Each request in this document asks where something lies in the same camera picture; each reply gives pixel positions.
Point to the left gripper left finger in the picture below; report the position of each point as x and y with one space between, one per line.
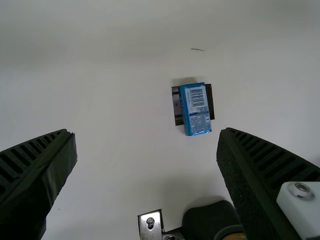
30 180

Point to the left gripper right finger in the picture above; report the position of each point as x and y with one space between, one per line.
252 175

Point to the blue box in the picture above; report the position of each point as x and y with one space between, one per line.
197 112

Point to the small square scanner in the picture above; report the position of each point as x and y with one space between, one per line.
175 105

